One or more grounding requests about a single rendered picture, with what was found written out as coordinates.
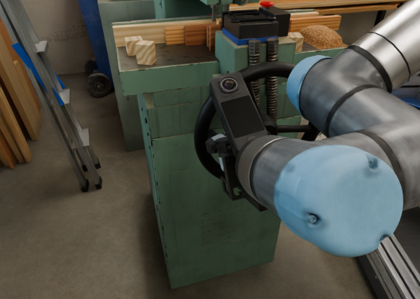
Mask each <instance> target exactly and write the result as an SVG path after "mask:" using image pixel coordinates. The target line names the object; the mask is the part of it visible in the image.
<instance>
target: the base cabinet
mask: <svg viewBox="0 0 420 299"><path fill-rule="evenodd" d="M137 101H138V106H139V114H140V119H141V126H142V134H143V139H144V147H145V152H146V159H147V167H148V172H149V180H150V185H151V191H152V197H153V201H154V207H155V210H156V216H157V223H158V227H159V232H160V236H161V242H162V248H163V252H164V258H165V262H166V268H167V274H168V278H169V284H170V287H171V289H174V288H178V287H181V286H185V285H189V284H192V283H196V282H199V281H203V280H207V279H210V278H214V277H217V276H221V275H225V274H228V273H232V272H235V271H239V270H243V269H246V268H250V267H253V266H257V265H261V264H264V263H268V262H271V261H273V259H274V253H275V249H276V243H277V240H278V233H279V227H280V224H281V219H280V218H278V217H277V216H276V215H275V214H274V213H272V212H271V211H270V210H266V211H262V212H260V211H259V210H258V209H257V208H255V207H254V206H253V205H252V204H251V203H250V202H248V200H247V199H245V198H242V199H239V200H235V201H232V199H230V197H228V195H227V194H225V192H223V186H222V182H221V180H220V179H219V178H217V177H215V176H213V175H212V174H210V172H208V171H207V170H206V169H205V167H204V166H203V165H202V164H201V162H200V160H199V158H198V156H197V154H196V150H195V146H194V133H186V134H179V135H174V136H167V137H163V138H155V139H151V138H150V135H149V131H148V126H147V123H146V122H145V115H144V110H143V105H142V102H141V97H140V94H137ZM276 123H277V125H300V123H301V115H300V116H293V117H288V118H281V119H277V122H276Z"/></svg>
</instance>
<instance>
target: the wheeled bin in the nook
mask: <svg viewBox="0 0 420 299"><path fill-rule="evenodd" d="M77 1H78V4H79V7H80V10H81V14H82V18H83V20H84V24H85V27H86V30H87V34H88V36H89V40H90V43H91V47H92V50H93V53H94V57H93V58H89V59H88V60H87V61H86V63H85V65H84V69H85V72H86V74H87V75H88V77H87V80H86V89H87V91H88V92H89V93H90V94H91V95H93V96H96V97H102V96H105V95H107V94H108V93H109V92H110V90H111V88H114V83H113V77H112V74H111V67H110V64H109V58H108V52H107V48H106V42H105V38H104V33H103V27H102V23H101V17H100V13H99V7H98V0H77Z"/></svg>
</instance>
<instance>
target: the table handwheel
mask: <svg viewBox="0 0 420 299"><path fill-rule="evenodd" d="M295 66H296V65H294V64H291V63H285V62H280V61H270V62H264V63H258V64H254V65H251V66H248V67H246V68H244V69H242V70H240V71H238V72H240V73H241V75H242V77H243V79H244V82H245V83H246V86H247V88H248V90H249V92H250V95H251V97H252V99H253V101H254V104H255V105H256V107H257V110H258V112H259V114H260V117H261V119H262V121H263V123H264V125H265V127H266V130H267V131H268V132H269V133H270V135H275V136H277V135H278V133H304V134H303V136H302V138H301V140H304V141H315V139H316V137H317V135H318V133H319V130H318V129H317V128H316V127H315V126H314V125H313V124H312V123H311V122H310V121H309V123H308V124H307V125H277V124H276V123H275V122H274V121H273V120H272V119H271V118H270V117H269V116H268V115H267V114H266V113H261V112H260V110H259V107H258V104H257V101H256V98H255V95H254V91H253V87H252V84H251V82H252V81H255V80H257V79H262V78H268V77H282V78H287V79H288V78H289V75H290V74H291V71H292V70H293V69H294V67H295ZM215 113H216V108H215V106H214V103H213V101H212V98H211V95H209V97H208V98H207V100H206V101H205V103H204V104H203V106H202V108H201V110H200V112H199V114H198V117H197V120H196V125H195V129H194V146H195V150H196V154H197V157H198V158H199V160H200V162H201V164H202V165H203V166H204V167H205V169H206V170H207V171H208V172H210V174H212V175H213V176H215V177H217V178H219V179H220V180H221V177H224V178H225V179H226V177H225V173H224V171H223V170H222V169H221V165H220V164H219V163H218V162H217V161H216V160H215V159H214V158H213V156H212V154H211V153H208V151H207V147H206V141H207V140H208V136H207V132H208V131H209V127H210V124H211V121H212V120H213V117H214V115H215Z"/></svg>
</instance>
